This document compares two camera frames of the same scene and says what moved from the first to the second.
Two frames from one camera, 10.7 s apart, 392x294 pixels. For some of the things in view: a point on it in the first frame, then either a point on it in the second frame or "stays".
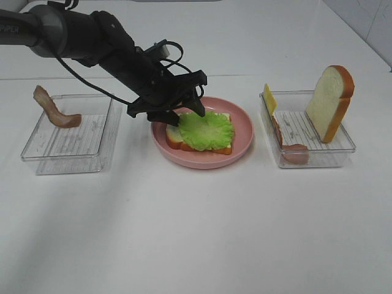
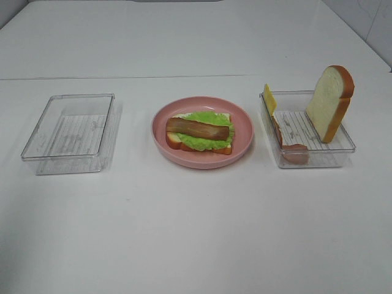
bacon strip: [294, 153] stays
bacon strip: [42, 97] → [196, 128]
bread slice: [173, 137] stays
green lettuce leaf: [211, 131] stays
